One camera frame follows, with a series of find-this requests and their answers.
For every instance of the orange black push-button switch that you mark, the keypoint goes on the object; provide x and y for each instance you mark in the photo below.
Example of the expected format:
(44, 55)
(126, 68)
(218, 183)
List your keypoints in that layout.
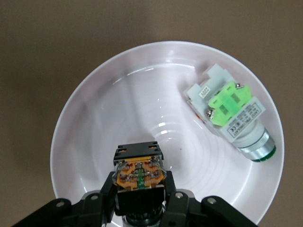
(138, 175)

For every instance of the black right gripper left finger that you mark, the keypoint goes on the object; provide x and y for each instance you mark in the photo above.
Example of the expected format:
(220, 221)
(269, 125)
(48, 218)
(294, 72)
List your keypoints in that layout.
(92, 208)

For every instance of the green white push-button switch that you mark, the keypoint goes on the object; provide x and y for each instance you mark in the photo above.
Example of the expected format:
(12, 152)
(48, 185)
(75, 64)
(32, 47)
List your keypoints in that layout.
(227, 111)

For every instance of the brown table mat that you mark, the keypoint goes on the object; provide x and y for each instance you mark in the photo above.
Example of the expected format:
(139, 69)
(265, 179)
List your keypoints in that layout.
(35, 47)

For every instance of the pink round plate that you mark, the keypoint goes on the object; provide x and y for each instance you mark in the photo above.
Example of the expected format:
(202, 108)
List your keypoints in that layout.
(118, 106)

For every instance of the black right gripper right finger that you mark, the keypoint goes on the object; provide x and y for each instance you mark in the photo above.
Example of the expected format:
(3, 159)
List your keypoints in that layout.
(180, 208)

